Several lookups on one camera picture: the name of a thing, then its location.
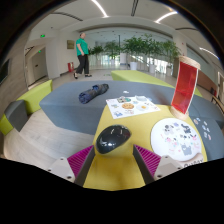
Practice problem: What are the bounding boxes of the white round printed mouse pad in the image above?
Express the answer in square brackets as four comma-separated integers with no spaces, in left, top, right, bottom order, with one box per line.
[150,117,205,164]

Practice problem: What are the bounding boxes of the dark blue folded umbrella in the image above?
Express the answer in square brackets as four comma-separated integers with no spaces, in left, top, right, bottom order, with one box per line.
[78,83,110,105]

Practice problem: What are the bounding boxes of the wooden chair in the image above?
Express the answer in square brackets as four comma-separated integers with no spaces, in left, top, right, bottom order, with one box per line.
[210,94,224,115]

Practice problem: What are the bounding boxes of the person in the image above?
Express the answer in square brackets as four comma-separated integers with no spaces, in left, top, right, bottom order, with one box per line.
[73,32,93,80]

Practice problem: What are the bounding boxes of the scattered small stickers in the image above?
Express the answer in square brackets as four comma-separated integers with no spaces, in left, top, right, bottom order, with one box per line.
[193,117,213,141]

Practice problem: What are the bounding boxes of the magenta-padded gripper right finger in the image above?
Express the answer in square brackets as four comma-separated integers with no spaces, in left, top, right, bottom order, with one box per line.
[132,144,184,186]

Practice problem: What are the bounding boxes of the white sticker sheet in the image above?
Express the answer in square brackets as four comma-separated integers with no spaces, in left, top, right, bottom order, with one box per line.
[105,95,161,120]

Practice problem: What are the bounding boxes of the row of potted plants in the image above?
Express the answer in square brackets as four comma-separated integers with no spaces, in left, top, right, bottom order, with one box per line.
[88,33,183,76]

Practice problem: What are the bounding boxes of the red panel wooden stand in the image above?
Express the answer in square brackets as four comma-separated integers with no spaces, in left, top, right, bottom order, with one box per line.
[169,55,202,121]

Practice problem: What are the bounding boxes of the lime green sofa seat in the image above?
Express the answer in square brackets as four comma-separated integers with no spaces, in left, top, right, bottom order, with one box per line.
[0,79,54,136]

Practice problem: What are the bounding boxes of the ceiling strip lights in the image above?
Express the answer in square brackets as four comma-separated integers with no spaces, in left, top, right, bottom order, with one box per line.
[91,0,219,60]

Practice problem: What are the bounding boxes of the grey sofa armrest block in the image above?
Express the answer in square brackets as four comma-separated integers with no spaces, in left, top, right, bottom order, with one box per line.
[3,99,29,133]

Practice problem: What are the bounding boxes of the black computer mouse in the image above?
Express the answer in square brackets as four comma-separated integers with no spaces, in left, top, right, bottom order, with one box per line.
[95,124,132,155]

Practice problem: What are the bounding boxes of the brown reception counter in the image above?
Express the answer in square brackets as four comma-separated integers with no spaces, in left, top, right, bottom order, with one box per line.
[196,69,219,95]

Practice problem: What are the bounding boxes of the large grey upholstered bench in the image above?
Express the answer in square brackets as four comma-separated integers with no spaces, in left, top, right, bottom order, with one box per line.
[39,79,224,162]

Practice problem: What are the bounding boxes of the long lime green bench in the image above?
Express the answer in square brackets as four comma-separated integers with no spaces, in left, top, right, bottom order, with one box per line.
[110,69,203,98]

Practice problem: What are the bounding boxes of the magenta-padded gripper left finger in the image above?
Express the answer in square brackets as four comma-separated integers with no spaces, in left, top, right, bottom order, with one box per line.
[45,144,97,188]

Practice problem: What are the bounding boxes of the gold wall plaque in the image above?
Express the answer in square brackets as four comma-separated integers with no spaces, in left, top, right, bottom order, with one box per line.
[66,39,76,50]

